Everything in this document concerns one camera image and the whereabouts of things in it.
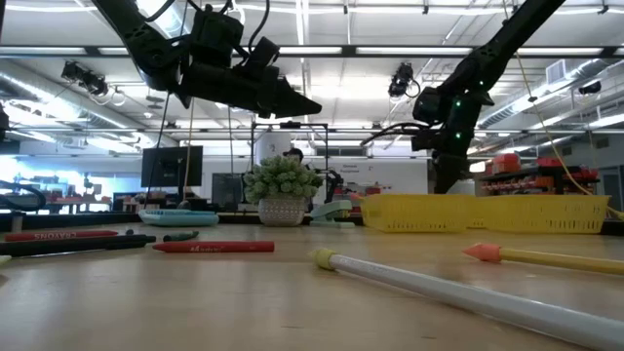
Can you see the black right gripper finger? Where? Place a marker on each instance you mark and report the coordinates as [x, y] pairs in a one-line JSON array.
[[448, 170]]

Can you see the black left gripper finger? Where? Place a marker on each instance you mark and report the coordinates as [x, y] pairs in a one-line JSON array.
[[292, 100]]

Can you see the white pencil yellow eraser cap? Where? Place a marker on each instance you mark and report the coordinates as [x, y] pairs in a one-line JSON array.
[[439, 287]]

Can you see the yellow pencil orange eraser cap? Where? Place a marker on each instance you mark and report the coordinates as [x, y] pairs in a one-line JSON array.
[[560, 259]]

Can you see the red crayon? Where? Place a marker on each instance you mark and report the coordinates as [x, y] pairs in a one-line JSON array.
[[58, 236], [214, 246]]

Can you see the black pen with clip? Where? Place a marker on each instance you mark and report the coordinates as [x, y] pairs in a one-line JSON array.
[[73, 245]]

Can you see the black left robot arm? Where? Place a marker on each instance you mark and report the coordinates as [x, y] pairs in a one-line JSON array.
[[141, 44]]

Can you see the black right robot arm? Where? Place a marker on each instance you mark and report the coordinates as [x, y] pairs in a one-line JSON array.
[[507, 34]]

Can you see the black tool cart red bins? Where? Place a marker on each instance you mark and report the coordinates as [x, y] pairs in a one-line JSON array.
[[507, 163]]

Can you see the white column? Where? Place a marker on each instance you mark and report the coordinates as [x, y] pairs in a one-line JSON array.
[[273, 146]]

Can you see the yellow plastic bin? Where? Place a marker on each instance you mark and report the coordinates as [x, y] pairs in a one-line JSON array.
[[414, 214], [475, 214], [541, 214]]

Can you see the person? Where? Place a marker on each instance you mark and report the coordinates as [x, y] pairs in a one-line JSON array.
[[294, 155]]

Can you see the green artificial potted plant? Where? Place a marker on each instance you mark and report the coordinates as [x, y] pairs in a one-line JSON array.
[[280, 180]]

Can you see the black monitor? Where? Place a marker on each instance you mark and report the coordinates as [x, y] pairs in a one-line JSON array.
[[170, 166]]

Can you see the black panel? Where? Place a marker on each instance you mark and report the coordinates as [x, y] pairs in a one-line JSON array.
[[226, 190]]

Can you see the mint green stapler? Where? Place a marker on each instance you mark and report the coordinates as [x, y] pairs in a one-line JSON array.
[[326, 212]]

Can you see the teal shallow tray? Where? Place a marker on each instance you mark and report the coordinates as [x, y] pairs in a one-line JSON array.
[[178, 219]]

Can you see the black metal frame stand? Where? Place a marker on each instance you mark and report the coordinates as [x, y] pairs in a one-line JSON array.
[[290, 125]]

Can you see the white wall board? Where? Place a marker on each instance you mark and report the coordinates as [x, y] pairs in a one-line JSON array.
[[390, 178]]

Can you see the black ceiling camera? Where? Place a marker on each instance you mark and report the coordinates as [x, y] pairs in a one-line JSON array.
[[401, 78], [85, 78]]

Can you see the silver ceiling air duct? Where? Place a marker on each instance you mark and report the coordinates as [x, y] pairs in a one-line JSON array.
[[49, 100]]

